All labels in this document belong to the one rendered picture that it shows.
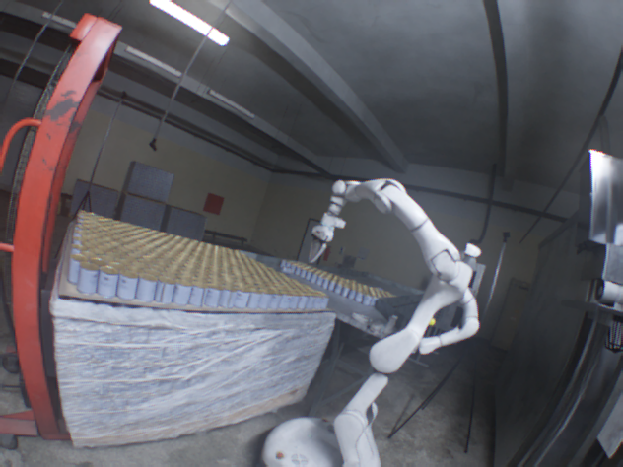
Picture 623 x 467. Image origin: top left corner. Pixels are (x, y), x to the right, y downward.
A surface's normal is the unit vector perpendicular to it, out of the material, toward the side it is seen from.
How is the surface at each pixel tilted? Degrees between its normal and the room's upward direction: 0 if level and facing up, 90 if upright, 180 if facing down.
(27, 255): 90
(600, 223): 90
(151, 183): 89
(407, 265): 90
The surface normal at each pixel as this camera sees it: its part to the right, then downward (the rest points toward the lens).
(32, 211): 0.74, 0.22
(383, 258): -0.60, -0.19
